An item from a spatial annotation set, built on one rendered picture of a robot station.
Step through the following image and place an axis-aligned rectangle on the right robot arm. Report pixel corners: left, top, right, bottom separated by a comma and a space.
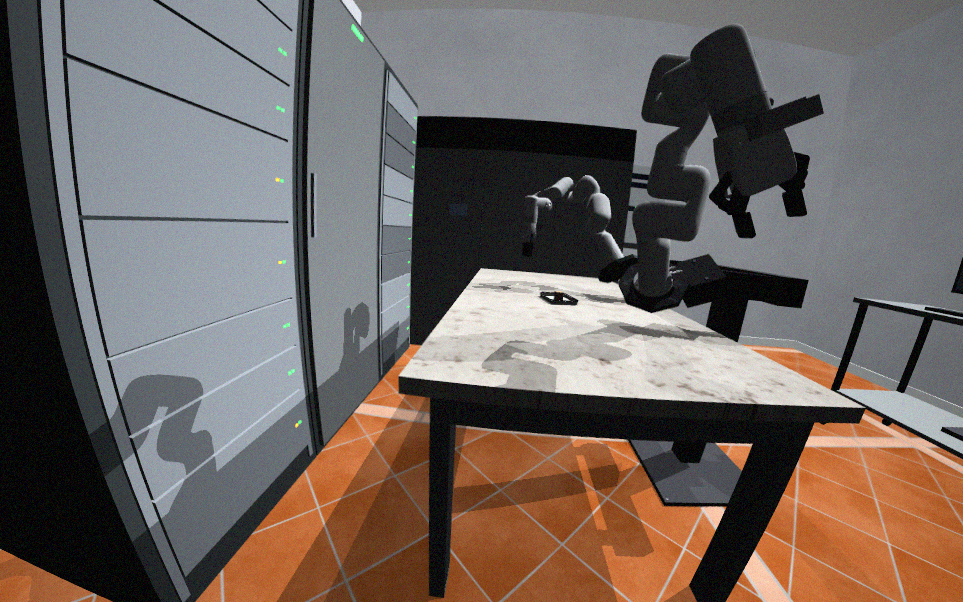
523, 176, 625, 266

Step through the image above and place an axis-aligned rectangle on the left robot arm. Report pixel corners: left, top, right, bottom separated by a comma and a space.
632, 24, 824, 297

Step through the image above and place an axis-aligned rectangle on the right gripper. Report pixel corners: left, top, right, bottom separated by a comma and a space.
520, 222, 536, 257

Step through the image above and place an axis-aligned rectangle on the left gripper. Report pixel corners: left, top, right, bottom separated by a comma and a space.
709, 124, 810, 238

